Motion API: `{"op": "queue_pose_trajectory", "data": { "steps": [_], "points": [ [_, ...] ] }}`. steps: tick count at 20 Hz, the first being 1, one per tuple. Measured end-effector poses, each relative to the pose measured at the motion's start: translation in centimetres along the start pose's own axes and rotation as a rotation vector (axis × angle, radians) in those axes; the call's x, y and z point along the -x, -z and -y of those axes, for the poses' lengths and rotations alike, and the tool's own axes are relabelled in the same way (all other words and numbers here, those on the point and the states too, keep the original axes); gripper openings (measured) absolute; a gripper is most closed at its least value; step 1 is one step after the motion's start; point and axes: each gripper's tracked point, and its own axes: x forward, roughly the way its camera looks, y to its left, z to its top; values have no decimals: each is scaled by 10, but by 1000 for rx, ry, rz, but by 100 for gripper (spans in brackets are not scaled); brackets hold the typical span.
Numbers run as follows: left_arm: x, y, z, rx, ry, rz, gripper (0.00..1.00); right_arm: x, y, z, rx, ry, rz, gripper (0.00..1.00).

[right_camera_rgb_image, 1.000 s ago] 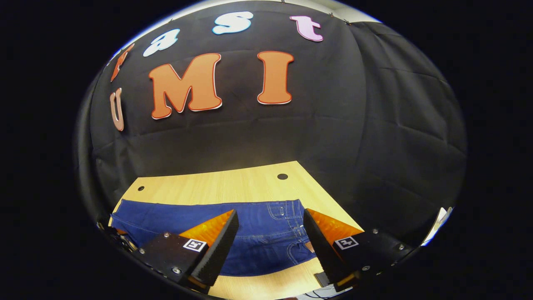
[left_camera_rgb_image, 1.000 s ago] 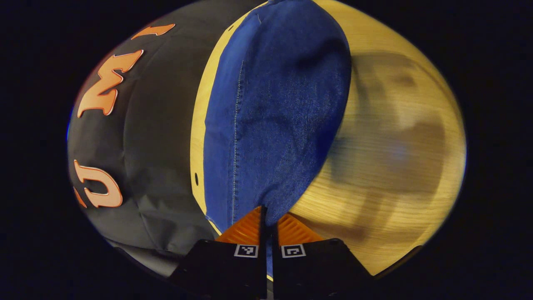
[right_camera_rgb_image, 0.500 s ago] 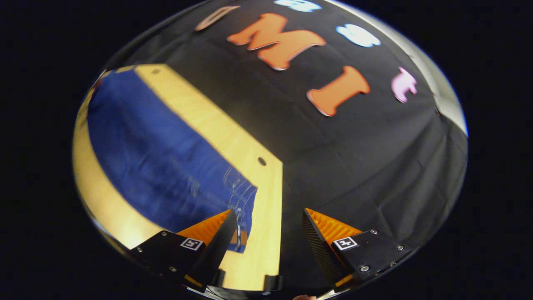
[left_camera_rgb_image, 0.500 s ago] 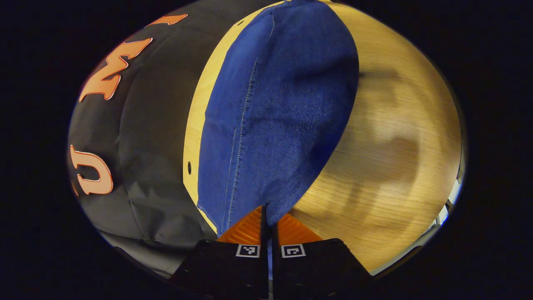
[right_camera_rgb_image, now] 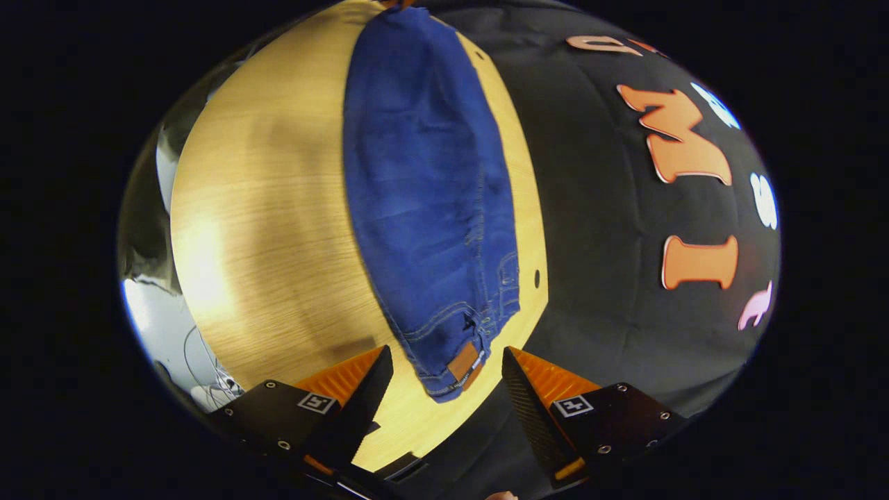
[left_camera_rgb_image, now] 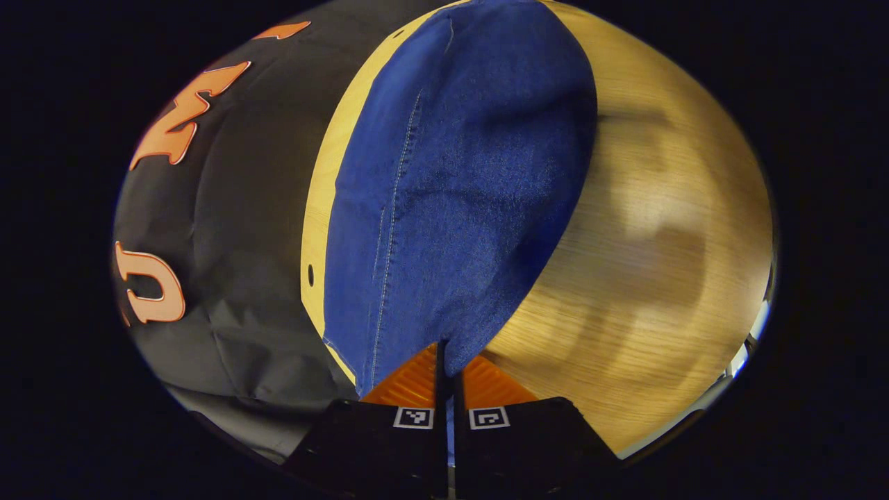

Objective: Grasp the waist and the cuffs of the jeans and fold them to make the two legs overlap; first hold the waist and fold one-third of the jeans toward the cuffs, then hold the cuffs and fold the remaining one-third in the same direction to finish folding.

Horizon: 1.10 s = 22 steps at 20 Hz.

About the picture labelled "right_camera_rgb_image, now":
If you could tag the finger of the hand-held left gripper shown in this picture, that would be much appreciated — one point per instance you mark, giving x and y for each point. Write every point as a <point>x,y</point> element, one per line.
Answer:
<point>398,3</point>

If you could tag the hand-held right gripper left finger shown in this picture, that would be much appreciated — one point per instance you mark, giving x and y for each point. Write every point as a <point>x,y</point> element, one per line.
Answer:
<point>364,403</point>

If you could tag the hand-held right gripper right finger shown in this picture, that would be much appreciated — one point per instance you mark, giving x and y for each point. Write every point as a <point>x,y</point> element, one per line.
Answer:
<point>531,410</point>

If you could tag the blue jeans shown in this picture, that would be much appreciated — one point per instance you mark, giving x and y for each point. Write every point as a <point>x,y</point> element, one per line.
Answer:
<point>417,173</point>

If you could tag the black backdrop cloth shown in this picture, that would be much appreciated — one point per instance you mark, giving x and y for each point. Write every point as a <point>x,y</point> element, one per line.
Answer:
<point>590,208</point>

